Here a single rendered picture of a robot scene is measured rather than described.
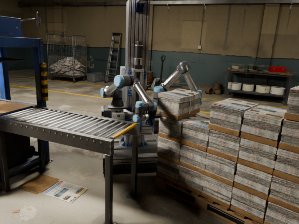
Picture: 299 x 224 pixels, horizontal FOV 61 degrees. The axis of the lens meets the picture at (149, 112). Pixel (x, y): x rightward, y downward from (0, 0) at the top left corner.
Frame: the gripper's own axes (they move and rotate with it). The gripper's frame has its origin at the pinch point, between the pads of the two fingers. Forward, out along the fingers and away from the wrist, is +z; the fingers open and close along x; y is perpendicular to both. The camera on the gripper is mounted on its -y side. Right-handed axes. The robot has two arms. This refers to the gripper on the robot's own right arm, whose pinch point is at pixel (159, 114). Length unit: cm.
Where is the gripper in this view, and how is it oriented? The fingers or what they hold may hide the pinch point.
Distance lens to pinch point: 263.3
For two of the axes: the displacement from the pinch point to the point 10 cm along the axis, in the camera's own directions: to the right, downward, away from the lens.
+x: -7.4, -2.1, 6.4
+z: 6.7, -1.6, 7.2
